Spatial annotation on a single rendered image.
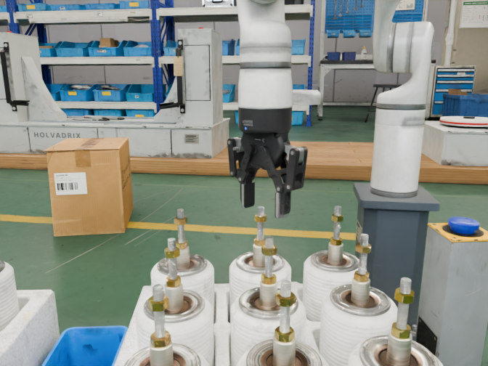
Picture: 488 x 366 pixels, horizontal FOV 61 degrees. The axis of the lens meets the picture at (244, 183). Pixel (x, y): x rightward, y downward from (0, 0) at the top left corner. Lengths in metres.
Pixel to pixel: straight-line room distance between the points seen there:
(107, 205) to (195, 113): 1.11
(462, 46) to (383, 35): 5.97
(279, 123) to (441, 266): 0.31
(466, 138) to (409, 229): 1.64
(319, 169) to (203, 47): 0.93
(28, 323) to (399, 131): 0.71
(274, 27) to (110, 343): 0.57
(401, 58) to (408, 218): 0.30
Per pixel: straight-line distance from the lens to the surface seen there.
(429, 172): 2.38
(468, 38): 6.82
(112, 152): 1.47
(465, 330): 0.72
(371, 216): 0.87
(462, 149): 2.49
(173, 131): 2.46
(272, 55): 0.56
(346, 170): 2.31
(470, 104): 4.92
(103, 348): 0.80
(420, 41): 0.85
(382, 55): 0.85
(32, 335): 0.74
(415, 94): 0.85
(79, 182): 1.51
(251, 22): 0.58
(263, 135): 0.58
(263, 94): 0.56
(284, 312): 0.42
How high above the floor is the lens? 0.53
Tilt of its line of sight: 14 degrees down
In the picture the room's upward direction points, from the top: straight up
